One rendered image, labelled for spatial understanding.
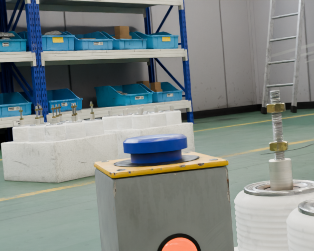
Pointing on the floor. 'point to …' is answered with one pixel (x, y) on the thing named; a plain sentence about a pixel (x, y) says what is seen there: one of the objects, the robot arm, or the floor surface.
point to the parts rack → (79, 55)
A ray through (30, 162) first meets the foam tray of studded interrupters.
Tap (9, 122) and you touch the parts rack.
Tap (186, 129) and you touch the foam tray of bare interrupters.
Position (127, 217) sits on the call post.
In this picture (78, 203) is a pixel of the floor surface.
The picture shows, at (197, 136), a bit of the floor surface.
